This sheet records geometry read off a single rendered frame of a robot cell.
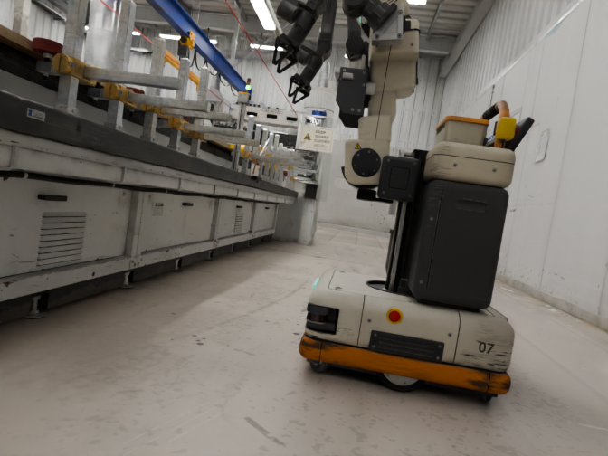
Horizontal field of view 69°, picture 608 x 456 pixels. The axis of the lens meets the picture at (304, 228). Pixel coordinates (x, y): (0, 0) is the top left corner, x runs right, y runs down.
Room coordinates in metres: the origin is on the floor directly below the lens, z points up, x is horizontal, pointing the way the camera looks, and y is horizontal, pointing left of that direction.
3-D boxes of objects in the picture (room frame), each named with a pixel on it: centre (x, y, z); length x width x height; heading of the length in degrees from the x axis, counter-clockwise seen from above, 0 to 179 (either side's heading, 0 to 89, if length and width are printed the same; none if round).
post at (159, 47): (1.76, 0.66, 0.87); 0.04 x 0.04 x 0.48; 84
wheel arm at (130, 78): (1.30, 0.62, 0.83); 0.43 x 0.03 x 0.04; 84
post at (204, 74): (2.26, 0.61, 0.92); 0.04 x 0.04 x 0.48; 84
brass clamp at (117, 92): (1.54, 0.69, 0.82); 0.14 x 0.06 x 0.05; 174
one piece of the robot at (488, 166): (1.67, -0.50, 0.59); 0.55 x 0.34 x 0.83; 174
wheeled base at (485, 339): (1.68, -0.41, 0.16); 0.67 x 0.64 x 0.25; 84
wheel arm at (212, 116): (1.79, 0.57, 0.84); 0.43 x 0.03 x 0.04; 84
